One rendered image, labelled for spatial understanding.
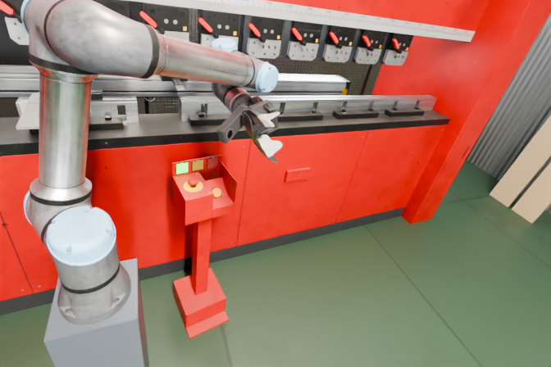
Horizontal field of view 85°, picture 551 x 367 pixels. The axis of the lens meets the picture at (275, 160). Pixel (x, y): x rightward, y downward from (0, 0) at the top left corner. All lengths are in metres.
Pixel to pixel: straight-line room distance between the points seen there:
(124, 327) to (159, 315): 0.89
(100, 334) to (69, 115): 0.49
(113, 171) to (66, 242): 0.70
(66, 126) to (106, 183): 0.71
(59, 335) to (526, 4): 2.34
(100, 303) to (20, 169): 0.71
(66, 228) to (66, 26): 0.38
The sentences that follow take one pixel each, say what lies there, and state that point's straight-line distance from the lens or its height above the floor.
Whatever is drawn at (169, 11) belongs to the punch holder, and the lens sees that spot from 1.28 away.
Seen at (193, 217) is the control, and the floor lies 0.69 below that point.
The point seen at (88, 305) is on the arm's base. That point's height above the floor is 0.83.
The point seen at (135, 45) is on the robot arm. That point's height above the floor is 1.36.
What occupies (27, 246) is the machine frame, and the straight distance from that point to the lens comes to 1.64.
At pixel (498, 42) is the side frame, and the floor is 1.38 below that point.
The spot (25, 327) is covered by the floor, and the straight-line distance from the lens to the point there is 1.89.
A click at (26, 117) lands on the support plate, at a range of 1.21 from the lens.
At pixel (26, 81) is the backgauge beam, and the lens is 1.65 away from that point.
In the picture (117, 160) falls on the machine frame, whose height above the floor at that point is 0.77.
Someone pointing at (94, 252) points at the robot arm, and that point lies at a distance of 0.72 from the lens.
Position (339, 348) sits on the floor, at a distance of 1.78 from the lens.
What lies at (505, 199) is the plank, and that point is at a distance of 3.63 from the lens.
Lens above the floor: 1.49
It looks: 31 degrees down
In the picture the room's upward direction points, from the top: 11 degrees clockwise
